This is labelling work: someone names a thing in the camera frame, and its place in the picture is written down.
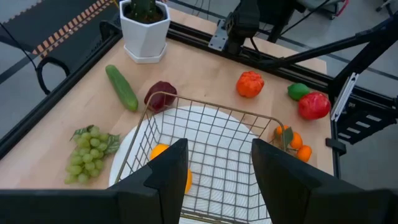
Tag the black slotted plate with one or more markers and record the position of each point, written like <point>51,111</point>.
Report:
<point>367,130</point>

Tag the black orange-striped floor mat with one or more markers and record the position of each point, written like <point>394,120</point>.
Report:
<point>46,25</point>

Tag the white hexagonal plant pot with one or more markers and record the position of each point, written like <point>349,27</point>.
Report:
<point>144,40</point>

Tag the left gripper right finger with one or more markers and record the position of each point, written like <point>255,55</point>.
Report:
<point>311,202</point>

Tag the yellow-orange mango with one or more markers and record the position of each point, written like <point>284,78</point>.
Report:
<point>158,151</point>

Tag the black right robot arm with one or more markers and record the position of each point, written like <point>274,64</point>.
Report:
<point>242,21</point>

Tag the green lime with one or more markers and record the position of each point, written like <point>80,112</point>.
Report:
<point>298,91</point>

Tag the tangerine cluster with leaves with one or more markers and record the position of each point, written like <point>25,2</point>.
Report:
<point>304,153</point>

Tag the green grape bunch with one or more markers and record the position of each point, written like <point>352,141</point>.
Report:
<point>87,155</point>

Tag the green cucumber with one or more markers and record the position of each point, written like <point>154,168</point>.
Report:
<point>121,87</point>

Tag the dark red apple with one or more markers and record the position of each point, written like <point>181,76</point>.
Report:
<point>164,87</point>

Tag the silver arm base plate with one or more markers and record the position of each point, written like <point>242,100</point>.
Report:
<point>217,35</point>

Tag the black aluminium table frame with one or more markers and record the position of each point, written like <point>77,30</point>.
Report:
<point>280,70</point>

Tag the silver frame corner bracket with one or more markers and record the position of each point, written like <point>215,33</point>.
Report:
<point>343,98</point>

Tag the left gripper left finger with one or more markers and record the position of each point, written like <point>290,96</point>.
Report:
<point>124,205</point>

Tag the orange bell pepper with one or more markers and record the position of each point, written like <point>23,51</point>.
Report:
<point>250,84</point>

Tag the white round woven placemat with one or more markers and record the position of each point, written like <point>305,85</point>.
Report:
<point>230,161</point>

